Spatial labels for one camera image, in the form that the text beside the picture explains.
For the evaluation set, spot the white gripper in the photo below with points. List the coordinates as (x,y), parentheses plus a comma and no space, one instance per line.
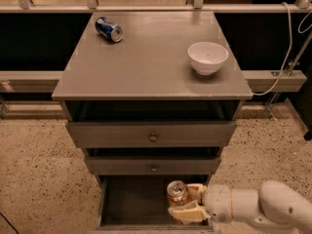
(216,200)

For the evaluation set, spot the orange soda can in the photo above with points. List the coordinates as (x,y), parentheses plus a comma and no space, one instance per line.
(177,193)

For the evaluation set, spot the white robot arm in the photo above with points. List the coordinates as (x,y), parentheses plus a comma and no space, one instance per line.
(274,208)

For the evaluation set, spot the grey open bottom drawer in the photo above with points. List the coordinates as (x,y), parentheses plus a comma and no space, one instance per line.
(138,204)

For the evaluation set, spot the grey drawer cabinet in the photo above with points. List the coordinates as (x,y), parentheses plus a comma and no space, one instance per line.
(147,77)

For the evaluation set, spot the grey middle drawer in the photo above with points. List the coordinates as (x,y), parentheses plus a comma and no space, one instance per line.
(112,166)

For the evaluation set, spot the grey top drawer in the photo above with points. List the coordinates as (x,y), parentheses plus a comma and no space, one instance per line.
(150,134)

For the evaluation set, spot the blue soda can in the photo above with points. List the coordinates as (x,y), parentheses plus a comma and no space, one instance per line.
(110,30)

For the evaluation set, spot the white ceramic bowl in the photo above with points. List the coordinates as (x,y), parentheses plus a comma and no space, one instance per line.
(207,58)

